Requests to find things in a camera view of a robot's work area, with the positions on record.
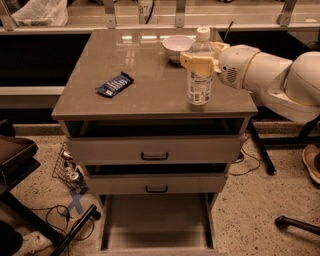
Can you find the top grey drawer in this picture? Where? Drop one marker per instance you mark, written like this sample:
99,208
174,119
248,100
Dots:
137,142

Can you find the middle grey drawer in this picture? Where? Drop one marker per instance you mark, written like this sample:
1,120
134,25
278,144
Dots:
156,178

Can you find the wire basket with cans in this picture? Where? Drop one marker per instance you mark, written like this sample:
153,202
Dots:
67,171

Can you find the black chair base leg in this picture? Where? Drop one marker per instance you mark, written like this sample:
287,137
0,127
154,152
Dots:
283,222

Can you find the black tripod leg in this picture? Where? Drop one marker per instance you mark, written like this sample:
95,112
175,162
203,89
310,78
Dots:
90,214

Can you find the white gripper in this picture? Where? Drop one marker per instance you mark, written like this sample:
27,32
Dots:
234,66

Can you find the tan shoe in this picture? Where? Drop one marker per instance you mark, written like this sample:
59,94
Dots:
311,159

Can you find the blue tape cross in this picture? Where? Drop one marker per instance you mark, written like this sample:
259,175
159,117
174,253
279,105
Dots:
76,194

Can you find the dark cart at left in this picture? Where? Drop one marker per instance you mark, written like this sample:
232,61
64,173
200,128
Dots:
17,162

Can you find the blue snack bar wrapper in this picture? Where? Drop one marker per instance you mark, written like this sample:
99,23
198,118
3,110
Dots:
114,86

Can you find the white plastic bag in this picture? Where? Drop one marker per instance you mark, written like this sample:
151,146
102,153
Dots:
42,13

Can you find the black stand leg right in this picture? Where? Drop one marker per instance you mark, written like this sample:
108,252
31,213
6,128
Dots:
270,168

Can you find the bottom grey drawer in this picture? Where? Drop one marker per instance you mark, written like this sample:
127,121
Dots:
156,225

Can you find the clear plastic water bottle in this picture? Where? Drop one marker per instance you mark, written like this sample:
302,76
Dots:
199,87

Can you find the grey drawer cabinet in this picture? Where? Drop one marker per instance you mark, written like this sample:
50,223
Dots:
158,91

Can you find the grey drawer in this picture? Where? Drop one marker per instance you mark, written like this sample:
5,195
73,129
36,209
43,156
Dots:
156,178
137,142
156,225

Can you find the white ceramic bowl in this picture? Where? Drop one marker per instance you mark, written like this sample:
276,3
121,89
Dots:
176,44

